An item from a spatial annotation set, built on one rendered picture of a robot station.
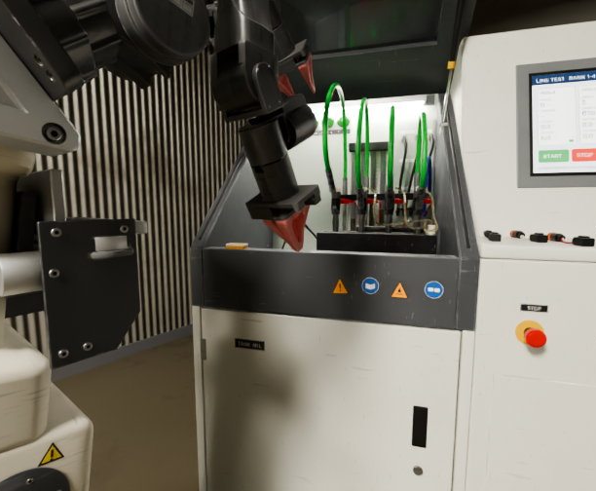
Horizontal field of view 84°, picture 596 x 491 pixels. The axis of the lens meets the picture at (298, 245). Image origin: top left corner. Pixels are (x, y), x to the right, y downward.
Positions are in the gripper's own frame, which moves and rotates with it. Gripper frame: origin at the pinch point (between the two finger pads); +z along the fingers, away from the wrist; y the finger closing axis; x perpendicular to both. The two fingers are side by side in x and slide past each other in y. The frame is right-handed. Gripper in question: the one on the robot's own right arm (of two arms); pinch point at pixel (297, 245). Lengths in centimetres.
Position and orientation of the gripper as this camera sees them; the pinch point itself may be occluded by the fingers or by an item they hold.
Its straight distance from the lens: 54.3
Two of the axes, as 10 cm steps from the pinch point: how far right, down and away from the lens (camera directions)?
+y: -7.9, -0.7, 6.1
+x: -5.5, 5.3, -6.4
